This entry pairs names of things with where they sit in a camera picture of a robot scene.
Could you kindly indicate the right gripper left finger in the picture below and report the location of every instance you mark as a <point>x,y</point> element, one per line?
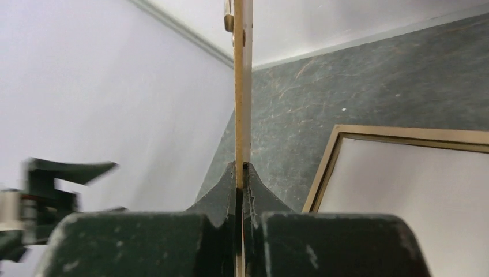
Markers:
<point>196,242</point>

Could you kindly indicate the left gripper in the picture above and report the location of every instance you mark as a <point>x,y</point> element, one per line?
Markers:
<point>29,216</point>

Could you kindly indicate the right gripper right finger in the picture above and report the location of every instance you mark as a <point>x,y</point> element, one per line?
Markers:
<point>281,242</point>

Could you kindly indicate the black wooden picture frame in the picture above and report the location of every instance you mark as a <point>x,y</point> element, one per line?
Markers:
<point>460,140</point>

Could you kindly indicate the brown frame backing board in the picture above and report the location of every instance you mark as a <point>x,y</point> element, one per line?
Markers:
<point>238,20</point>

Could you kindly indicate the glossy photo print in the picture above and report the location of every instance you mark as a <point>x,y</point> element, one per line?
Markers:
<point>441,194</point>

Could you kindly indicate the aluminium rail frame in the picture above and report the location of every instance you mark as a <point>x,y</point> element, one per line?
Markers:
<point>289,30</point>

